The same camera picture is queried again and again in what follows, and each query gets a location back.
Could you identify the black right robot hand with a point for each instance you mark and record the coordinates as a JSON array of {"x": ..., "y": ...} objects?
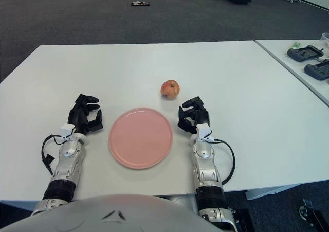
[{"x": 201, "y": 116}]

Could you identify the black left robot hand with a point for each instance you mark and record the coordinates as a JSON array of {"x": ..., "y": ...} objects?
[{"x": 79, "y": 116}]

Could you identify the red yellow apple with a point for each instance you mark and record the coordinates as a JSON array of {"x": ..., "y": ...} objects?
[{"x": 170, "y": 89}]

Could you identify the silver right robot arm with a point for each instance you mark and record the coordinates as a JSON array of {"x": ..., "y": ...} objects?
[{"x": 204, "y": 152}]

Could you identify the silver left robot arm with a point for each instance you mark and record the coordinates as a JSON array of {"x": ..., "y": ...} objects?
[{"x": 68, "y": 152}]

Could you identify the pink round plate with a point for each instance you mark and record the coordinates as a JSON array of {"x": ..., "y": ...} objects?
[{"x": 140, "y": 138}]

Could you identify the grey robot torso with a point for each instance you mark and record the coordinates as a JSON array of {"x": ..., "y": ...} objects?
[{"x": 102, "y": 216}]

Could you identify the small green packet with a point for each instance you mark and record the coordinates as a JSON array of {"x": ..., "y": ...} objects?
[{"x": 295, "y": 45}]

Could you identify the grey handheld controller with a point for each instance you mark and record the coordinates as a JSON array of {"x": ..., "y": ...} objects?
[
  {"x": 303, "y": 53},
  {"x": 317, "y": 71}
]

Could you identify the flat black device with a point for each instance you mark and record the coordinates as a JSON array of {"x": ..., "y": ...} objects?
[{"x": 140, "y": 3}]

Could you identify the metal stand with caster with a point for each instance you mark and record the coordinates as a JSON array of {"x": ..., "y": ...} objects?
[{"x": 306, "y": 211}]

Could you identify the clear plastic cup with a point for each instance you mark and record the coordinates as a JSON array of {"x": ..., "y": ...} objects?
[{"x": 326, "y": 37}]

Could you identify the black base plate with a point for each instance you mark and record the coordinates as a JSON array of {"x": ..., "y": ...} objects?
[{"x": 244, "y": 219}]

